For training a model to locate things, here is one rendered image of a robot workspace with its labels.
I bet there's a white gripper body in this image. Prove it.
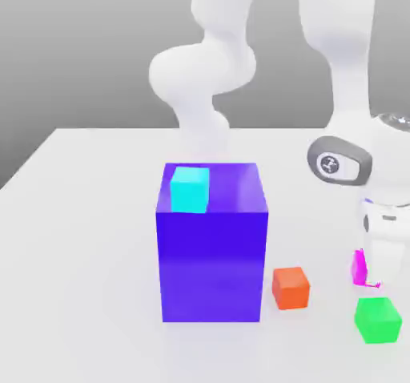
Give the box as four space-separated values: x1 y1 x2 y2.
364 234 407 285

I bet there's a small cyan cube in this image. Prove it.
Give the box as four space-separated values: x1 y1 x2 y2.
170 166 211 215

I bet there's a small orange cube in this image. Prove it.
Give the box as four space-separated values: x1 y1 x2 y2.
271 266 311 311

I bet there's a small magenta cube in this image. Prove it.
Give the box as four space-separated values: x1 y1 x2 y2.
351 248 383 290

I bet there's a large blue box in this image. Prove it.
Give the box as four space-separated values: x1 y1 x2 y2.
155 162 269 324

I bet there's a small green cube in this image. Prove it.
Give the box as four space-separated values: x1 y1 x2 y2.
353 296 404 345

